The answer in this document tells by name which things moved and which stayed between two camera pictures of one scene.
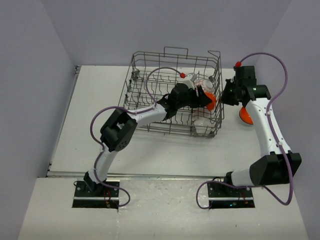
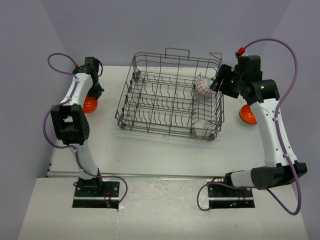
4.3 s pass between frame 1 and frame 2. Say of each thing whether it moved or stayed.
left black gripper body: moved
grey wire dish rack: stayed
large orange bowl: moved
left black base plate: stayed
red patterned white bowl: stayed
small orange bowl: stayed
